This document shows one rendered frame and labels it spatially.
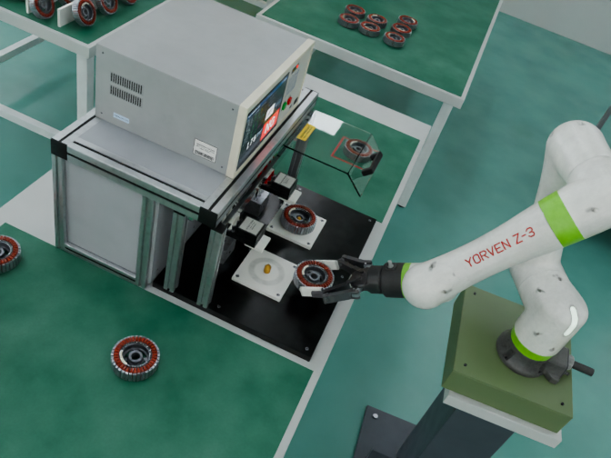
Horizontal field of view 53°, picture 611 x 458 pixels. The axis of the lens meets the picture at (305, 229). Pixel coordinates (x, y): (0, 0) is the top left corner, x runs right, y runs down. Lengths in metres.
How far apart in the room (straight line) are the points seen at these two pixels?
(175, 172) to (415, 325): 1.69
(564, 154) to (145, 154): 0.96
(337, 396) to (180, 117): 1.43
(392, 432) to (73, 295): 1.37
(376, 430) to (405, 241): 1.15
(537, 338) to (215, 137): 0.94
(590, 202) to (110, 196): 1.08
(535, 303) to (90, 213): 1.15
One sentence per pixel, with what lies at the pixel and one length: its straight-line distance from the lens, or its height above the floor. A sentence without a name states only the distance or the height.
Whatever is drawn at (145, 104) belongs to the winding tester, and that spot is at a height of 1.22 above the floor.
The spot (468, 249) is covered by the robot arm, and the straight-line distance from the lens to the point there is 1.41.
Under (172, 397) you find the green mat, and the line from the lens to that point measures 1.52.
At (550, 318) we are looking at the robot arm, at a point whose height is 1.05.
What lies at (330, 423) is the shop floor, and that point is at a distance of 2.46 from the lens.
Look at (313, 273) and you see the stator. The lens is 1.71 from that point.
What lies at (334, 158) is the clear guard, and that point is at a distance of 1.76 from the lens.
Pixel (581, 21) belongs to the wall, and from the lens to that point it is 6.84.
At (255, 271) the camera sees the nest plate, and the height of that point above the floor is 0.78.
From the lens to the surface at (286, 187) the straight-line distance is 1.83.
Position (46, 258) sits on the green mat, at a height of 0.75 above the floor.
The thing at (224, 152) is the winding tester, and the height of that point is 1.18.
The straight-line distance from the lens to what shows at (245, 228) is 1.67.
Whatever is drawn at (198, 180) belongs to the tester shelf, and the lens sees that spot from 1.48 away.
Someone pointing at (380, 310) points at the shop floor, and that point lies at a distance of 2.88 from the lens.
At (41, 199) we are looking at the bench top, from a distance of 1.95.
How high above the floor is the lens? 2.06
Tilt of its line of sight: 41 degrees down
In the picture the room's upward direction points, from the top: 19 degrees clockwise
